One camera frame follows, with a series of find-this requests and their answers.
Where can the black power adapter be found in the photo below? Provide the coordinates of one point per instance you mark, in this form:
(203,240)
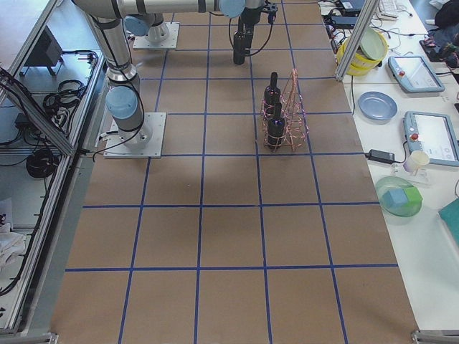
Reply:
(380,156)

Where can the paper cup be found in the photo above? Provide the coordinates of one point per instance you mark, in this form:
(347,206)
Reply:
(415,161)

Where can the green bowl with blocks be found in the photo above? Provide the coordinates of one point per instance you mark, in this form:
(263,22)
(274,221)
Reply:
(398,196)

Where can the yellow rimmed wooden basket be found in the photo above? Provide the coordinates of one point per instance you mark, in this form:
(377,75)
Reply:
(361,65)

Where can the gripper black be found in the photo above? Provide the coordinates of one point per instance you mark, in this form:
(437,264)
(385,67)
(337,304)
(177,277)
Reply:
(244,26)

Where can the teach pendant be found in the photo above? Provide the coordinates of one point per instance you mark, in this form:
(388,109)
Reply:
(414,74)
(432,134)

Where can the copper wire wine basket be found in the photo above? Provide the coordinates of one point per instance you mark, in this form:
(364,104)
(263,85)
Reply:
(296,130)

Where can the blue plate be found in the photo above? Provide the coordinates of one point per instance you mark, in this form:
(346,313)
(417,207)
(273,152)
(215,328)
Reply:
(377,106)

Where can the teach pendant far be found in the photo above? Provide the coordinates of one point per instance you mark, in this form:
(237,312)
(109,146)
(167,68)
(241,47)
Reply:
(414,74)

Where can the teach pendant near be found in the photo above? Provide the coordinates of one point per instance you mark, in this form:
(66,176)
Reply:
(432,134)

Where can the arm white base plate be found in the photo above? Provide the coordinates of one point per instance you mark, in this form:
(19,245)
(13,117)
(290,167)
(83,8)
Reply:
(147,143)
(161,37)

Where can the dark wine bottle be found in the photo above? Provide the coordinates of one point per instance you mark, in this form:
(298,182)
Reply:
(241,47)
(276,126)
(272,92)

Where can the dark wine bottle in basket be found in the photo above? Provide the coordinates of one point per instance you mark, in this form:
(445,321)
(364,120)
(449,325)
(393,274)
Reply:
(276,126)

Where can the aluminium frame post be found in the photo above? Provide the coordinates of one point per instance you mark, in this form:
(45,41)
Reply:
(362,24)

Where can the light green plate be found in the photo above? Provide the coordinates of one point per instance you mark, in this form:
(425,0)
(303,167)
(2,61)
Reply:
(372,46)

